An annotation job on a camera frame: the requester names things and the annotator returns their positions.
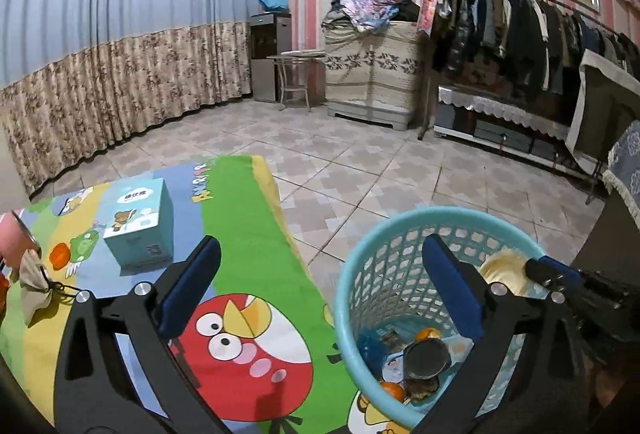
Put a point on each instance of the orange plastic packet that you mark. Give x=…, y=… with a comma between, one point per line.
x=2, y=291

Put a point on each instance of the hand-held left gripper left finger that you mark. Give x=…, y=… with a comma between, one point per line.
x=192, y=284

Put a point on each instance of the pile of clothes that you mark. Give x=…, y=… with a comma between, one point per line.
x=372, y=2

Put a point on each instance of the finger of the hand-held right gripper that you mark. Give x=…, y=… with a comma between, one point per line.
x=550, y=273

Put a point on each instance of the cloth covered appliance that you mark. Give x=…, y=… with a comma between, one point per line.
x=600, y=114

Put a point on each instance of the grey water dispenser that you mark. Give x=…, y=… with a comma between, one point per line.
x=267, y=57

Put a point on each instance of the whole tangerine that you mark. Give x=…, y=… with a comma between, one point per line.
x=427, y=335

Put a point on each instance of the small round side table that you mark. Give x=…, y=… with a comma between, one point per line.
x=295, y=79

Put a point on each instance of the blue lace cloth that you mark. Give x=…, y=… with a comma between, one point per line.
x=625, y=159

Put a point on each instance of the beige cloth bow pouch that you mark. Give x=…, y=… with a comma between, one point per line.
x=35, y=284

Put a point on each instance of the teal tissue box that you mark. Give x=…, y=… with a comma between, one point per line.
x=140, y=224

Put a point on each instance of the pink plastic cup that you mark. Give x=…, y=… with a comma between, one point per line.
x=15, y=239

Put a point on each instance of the pink hanging bag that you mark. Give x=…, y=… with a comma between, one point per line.
x=431, y=7

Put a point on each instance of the teal plastic basket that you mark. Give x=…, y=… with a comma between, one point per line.
x=380, y=264

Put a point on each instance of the row of hanging clothes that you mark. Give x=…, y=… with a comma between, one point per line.
x=510, y=34

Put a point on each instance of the cartoon printed play mat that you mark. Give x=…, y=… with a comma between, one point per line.
x=250, y=294

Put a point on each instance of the cloth covered cabinet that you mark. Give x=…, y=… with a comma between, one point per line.
x=372, y=74

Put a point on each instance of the white printed wrapper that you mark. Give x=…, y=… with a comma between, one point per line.
x=457, y=346

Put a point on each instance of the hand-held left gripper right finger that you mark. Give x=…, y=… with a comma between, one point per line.
x=452, y=284

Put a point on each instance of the blue and floral curtain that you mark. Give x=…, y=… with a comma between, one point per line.
x=115, y=34

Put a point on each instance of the blue plastic bag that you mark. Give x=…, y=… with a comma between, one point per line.
x=369, y=346

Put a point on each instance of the low shelf with lace cloth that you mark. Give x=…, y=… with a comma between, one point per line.
x=500, y=114

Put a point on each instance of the half orange peel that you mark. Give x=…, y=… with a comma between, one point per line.
x=392, y=391

